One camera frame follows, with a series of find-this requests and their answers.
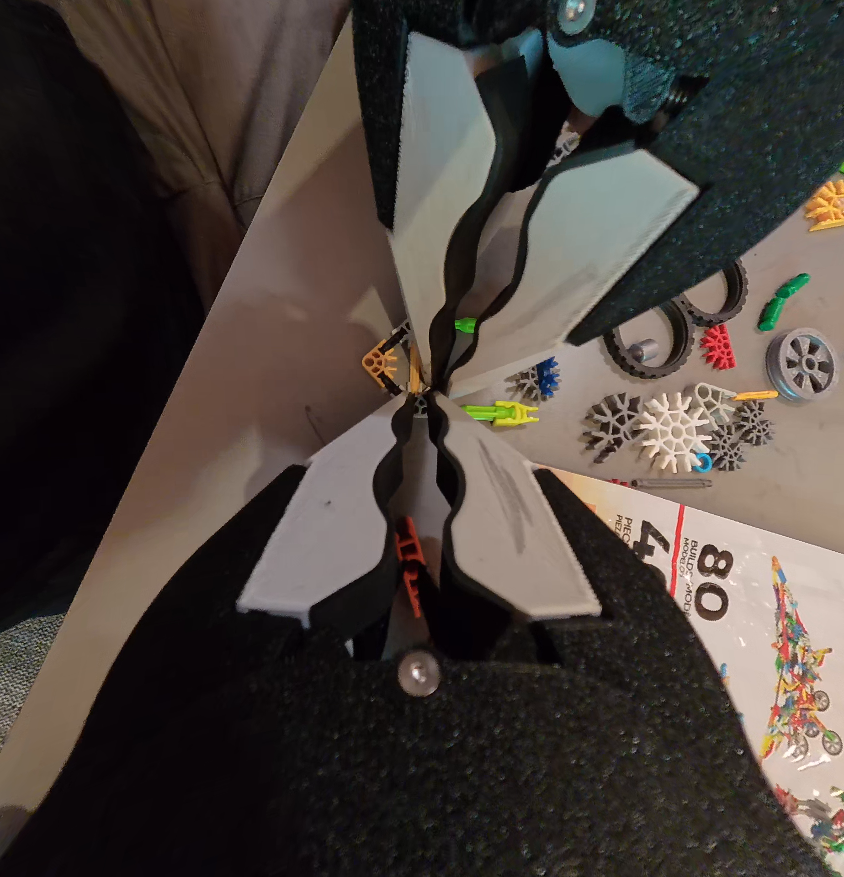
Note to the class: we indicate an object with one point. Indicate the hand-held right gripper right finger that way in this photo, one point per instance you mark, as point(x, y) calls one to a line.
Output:
point(524, 541)

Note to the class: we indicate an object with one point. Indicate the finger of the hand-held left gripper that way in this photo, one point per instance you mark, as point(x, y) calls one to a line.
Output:
point(600, 240)
point(435, 137)

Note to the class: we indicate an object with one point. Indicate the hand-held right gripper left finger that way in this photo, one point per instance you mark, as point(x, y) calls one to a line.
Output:
point(319, 541)

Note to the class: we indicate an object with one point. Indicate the yellow grey connector rod assembly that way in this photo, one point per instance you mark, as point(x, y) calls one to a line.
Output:
point(375, 361)

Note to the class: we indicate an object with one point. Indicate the orange connector piece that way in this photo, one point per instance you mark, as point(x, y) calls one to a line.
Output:
point(408, 568)

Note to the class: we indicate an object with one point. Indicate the small grey spacer cylinder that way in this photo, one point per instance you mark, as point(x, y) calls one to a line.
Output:
point(644, 349)

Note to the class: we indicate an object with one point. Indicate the yellow connector with clear connector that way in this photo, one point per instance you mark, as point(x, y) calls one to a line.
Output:
point(833, 205)

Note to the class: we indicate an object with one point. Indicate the black rubber tire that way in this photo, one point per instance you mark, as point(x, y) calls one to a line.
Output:
point(737, 294)
point(641, 373)

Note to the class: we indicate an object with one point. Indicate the interlocked blue grey snowflake connectors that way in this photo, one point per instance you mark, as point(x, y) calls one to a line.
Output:
point(538, 380)

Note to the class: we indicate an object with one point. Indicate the thin dark grey rod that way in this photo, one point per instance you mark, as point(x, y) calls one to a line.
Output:
point(672, 483)

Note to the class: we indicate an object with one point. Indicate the red fan connector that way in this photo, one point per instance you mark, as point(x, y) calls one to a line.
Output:
point(718, 346)

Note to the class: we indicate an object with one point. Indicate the short dark green rod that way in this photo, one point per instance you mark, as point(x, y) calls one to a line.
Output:
point(795, 282)
point(771, 312)

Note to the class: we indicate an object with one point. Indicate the white snowflake connector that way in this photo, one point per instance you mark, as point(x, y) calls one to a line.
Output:
point(675, 431)

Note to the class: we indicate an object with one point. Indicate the light grey connector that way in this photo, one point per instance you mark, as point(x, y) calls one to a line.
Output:
point(713, 401)

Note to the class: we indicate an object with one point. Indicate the short yellow rod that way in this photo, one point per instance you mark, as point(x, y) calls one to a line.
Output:
point(754, 395)

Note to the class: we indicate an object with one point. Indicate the small dark grey snowflake connector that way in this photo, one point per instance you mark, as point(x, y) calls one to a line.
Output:
point(727, 447)
point(754, 423)

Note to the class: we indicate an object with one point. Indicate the grey wheel hub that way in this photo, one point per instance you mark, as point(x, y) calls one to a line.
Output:
point(802, 363)

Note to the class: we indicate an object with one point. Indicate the instruction booklet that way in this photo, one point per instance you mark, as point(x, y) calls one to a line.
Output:
point(771, 616)

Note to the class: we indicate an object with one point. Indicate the person's black garment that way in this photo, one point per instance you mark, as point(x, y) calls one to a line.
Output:
point(51, 308)

